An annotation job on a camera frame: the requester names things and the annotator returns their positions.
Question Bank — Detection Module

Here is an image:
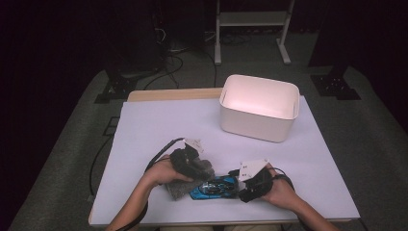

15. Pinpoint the person's left hand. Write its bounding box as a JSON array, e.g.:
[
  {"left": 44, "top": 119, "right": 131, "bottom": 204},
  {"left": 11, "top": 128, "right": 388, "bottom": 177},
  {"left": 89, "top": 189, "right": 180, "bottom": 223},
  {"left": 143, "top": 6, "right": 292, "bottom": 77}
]
[{"left": 143, "top": 154, "right": 195, "bottom": 188}]

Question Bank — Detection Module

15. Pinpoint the white plastic bin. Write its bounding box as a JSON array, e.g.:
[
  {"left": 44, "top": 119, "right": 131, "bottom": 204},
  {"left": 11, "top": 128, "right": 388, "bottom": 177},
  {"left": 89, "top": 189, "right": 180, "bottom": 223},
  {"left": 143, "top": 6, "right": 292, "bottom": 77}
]
[{"left": 218, "top": 74, "right": 301, "bottom": 143}]

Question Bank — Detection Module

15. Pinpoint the black stand base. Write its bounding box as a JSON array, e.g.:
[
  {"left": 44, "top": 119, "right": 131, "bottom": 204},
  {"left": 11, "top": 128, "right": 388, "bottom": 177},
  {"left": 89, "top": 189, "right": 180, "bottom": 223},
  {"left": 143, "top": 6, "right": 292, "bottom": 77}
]
[
  {"left": 310, "top": 65, "right": 362, "bottom": 101},
  {"left": 94, "top": 68, "right": 139, "bottom": 104}
]

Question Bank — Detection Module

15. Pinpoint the grey fluffy cloth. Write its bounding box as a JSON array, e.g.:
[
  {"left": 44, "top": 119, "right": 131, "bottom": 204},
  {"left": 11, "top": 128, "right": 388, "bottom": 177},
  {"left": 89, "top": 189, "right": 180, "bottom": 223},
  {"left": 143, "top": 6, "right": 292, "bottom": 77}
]
[{"left": 165, "top": 158, "right": 216, "bottom": 201}]

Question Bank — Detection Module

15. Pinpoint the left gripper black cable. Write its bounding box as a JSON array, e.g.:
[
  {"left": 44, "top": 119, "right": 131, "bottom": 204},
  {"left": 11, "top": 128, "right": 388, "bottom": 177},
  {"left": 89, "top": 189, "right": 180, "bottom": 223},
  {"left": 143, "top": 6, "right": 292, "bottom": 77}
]
[{"left": 115, "top": 138, "right": 186, "bottom": 231}]

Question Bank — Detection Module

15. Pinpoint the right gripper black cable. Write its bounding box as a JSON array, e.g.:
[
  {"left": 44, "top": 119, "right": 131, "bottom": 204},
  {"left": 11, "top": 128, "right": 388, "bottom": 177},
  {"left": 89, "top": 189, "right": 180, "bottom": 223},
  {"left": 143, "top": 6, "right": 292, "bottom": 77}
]
[{"left": 272, "top": 167, "right": 309, "bottom": 231}]

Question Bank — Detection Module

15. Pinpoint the person's right hand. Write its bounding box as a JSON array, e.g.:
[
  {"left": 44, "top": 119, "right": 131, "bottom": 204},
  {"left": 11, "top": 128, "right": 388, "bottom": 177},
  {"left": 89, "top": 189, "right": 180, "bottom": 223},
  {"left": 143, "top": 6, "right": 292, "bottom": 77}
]
[{"left": 261, "top": 163, "right": 304, "bottom": 211}]

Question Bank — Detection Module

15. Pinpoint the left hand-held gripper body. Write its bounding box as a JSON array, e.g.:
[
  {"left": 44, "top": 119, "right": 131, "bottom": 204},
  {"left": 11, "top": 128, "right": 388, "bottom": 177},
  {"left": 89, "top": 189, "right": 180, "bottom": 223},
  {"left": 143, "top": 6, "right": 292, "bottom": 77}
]
[{"left": 168, "top": 138, "right": 206, "bottom": 181}]

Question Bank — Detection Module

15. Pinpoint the black equipment cabinet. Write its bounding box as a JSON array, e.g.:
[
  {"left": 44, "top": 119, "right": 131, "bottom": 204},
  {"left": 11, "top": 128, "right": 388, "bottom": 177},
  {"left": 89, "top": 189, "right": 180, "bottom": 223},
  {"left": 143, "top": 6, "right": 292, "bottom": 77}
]
[{"left": 105, "top": 0, "right": 167, "bottom": 75}]

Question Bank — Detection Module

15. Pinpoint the thin black cable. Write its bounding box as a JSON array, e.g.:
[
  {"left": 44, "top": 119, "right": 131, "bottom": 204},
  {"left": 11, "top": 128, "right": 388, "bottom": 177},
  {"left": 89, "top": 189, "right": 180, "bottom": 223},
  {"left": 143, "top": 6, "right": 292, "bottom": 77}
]
[{"left": 89, "top": 135, "right": 114, "bottom": 197}]

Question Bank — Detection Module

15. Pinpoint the white metal stand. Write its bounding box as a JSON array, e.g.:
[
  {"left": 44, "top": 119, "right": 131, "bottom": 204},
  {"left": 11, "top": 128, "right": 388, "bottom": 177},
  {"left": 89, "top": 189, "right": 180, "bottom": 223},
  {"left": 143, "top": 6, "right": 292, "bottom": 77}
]
[{"left": 214, "top": 0, "right": 296, "bottom": 66}]

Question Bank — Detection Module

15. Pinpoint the white table mat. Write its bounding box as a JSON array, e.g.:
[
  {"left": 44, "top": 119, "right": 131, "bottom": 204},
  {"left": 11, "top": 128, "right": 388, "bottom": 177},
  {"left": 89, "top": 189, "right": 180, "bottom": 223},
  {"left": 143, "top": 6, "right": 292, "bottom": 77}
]
[{"left": 89, "top": 95, "right": 361, "bottom": 227}]

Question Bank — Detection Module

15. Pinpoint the black floor cable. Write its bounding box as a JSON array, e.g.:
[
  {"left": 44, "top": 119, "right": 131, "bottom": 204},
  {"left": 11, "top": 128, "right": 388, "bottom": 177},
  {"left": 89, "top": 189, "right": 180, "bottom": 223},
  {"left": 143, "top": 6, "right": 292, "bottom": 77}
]
[
  {"left": 205, "top": 47, "right": 219, "bottom": 89},
  {"left": 143, "top": 54, "right": 185, "bottom": 90}
]

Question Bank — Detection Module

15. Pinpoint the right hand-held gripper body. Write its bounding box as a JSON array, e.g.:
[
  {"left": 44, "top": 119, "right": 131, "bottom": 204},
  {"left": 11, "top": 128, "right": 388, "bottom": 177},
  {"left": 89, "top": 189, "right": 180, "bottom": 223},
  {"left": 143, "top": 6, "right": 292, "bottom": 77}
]
[{"left": 238, "top": 158, "right": 283, "bottom": 202}]

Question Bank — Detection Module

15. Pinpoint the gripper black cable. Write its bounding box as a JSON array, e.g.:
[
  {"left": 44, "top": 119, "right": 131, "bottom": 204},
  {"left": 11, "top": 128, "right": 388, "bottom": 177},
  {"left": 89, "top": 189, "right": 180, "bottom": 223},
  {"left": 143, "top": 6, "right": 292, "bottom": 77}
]
[
  {"left": 272, "top": 167, "right": 309, "bottom": 231},
  {"left": 115, "top": 138, "right": 186, "bottom": 231}
]

